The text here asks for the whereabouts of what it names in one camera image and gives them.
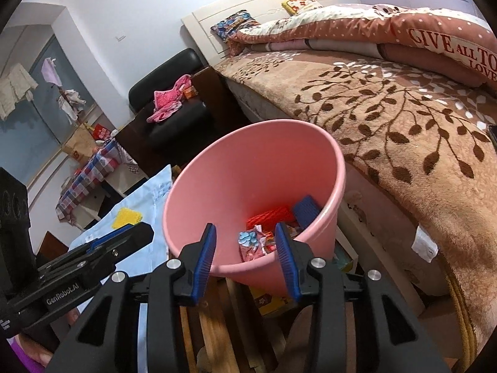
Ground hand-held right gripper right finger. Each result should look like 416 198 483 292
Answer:
275 222 453 373

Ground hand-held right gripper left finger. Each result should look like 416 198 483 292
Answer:
50 223 217 373

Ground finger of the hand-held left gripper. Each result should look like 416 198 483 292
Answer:
83 222 155 270
37 226 135 280

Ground yellow sponge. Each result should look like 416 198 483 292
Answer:
112 207 144 229

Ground red white snack packet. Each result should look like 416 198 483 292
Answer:
240 225 301 264

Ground shiny candy wrapper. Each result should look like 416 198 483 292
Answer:
238 230 262 248

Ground red foam net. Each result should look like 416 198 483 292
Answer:
246 207 296 232

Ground blue foam net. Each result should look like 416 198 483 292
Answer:
293 195 321 230

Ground pink plastic bucket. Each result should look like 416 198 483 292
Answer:
162 120 346 298

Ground person's left forearm purple sleeve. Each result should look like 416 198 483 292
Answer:
8 338 43 373

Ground person's left hand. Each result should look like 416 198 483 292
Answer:
17 334 55 366

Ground light blue cloth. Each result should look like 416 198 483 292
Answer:
68 164 173 276

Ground yellow printed box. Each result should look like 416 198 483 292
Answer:
248 285 298 317

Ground white small table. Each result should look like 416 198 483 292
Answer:
72 159 148 232

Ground table with checkered cloth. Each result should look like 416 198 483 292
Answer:
55 140 121 220

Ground wooden slatted stool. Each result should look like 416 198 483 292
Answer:
176 276 299 373

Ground brown paper bag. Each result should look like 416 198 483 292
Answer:
63 124 98 162

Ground black leather armchair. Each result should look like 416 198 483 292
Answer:
129 48 212 156

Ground hanging mixed clothes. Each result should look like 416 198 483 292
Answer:
57 89 87 123

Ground white blanket tag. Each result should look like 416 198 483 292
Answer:
412 227 439 263

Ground pink clothes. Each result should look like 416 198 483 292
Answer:
147 75 192 124

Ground cream hanging garment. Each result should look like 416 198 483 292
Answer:
0 63 39 121

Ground lilac hanging garment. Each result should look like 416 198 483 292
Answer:
42 58 63 87

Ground blue patterned pillow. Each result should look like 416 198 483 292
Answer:
210 10 260 42

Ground white wooden bed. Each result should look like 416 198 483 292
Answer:
182 0 451 315

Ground orange floral quilt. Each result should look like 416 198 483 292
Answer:
227 3 497 94

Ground yellow red patterned pillow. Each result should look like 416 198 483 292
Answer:
282 0 324 16

